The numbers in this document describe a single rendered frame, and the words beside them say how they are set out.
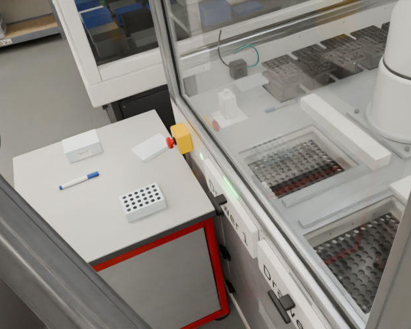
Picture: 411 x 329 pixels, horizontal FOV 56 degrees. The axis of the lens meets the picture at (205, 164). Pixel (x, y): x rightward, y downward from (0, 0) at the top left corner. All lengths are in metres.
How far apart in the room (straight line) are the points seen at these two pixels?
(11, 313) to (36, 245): 1.57
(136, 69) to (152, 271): 0.80
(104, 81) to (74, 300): 1.33
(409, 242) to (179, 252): 0.93
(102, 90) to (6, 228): 1.30
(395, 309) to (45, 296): 0.39
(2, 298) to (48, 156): 0.62
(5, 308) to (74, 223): 0.72
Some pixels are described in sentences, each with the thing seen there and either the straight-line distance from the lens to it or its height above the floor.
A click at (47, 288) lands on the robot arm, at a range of 0.36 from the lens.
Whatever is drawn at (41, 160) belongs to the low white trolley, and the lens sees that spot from 1.58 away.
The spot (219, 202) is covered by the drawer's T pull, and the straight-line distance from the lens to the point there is 0.99.
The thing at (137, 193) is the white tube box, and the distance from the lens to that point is 1.25.
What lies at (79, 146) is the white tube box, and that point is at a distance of 1.48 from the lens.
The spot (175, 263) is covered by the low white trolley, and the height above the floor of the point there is 0.56.
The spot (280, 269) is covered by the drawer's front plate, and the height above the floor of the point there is 0.93.
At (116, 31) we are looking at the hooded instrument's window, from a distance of 1.58.
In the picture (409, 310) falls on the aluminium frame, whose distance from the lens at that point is 0.52.
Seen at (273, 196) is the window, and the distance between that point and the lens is 0.78.
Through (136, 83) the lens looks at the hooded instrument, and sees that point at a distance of 1.66.
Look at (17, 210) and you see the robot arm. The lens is 0.39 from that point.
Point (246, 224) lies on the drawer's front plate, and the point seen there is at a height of 0.93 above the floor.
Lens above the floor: 1.65
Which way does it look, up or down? 42 degrees down
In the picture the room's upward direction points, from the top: 10 degrees counter-clockwise
